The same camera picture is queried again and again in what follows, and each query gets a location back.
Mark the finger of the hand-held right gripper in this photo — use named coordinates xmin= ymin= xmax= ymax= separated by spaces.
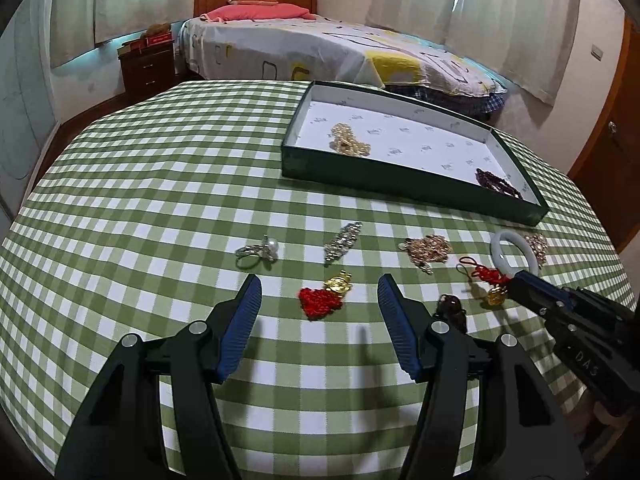
xmin=509 ymin=287 xmax=571 ymax=328
xmin=509 ymin=270 xmax=576 ymax=305

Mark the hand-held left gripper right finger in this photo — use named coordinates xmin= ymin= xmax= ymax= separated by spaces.
xmin=376 ymin=273 xmax=586 ymax=480

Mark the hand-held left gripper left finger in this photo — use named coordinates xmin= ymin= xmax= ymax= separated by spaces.
xmin=54 ymin=274 xmax=263 ymax=480

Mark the gold pearl cluster jewelry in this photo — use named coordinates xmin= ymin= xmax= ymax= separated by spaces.
xmin=525 ymin=232 xmax=549 ymax=263

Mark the red knot gold ingot charm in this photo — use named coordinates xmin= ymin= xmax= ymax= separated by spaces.
xmin=457 ymin=256 xmax=513 ymax=307

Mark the white jade bangle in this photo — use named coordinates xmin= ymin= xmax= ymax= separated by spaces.
xmin=490 ymin=230 xmax=543 ymax=277

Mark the silver pearl ring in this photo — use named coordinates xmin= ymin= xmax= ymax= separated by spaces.
xmin=235 ymin=235 xmax=280 ymax=268

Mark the red tassel gold figure charm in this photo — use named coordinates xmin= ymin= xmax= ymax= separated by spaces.
xmin=298 ymin=270 xmax=356 ymax=320

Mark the crystal rhinestone brooch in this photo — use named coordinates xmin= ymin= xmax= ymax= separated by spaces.
xmin=323 ymin=221 xmax=363 ymax=265

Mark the dark green shallow box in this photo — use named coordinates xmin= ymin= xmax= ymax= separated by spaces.
xmin=281 ymin=80 xmax=551 ymax=227

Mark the dark brown bead ornament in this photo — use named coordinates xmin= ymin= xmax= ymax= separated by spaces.
xmin=434 ymin=294 xmax=470 ymax=335

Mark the wooden door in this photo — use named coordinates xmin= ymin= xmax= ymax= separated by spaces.
xmin=567 ymin=15 xmax=640 ymax=256

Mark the green checkered tablecloth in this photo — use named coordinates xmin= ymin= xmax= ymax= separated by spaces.
xmin=0 ymin=79 xmax=638 ymax=480

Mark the blue plaid bed cover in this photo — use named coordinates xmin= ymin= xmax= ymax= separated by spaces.
xmin=385 ymin=82 xmax=506 ymax=123

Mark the dark wooden nightstand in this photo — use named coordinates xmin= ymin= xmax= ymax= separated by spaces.
xmin=117 ymin=42 xmax=176 ymax=96

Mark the printed white bedsheet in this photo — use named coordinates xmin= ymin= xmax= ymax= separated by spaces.
xmin=175 ymin=10 xmax=508 ymax=98

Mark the pink pillow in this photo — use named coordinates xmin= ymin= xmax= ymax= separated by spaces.
xmin=200 ymin=2 xmax=317 ymax=23

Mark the rose gold chain bracelet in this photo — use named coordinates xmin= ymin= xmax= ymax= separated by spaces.
xmin=398 ymin=234 xmax=453 ymax=276

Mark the dark red bead necklace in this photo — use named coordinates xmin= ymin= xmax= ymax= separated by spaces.
xmin=475 ymin=167 xmax=525 ymax=201

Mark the gold bead bracelet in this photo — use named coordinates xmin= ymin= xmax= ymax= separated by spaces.
xmin=330 ymin=122 xmax=372 ymax=157

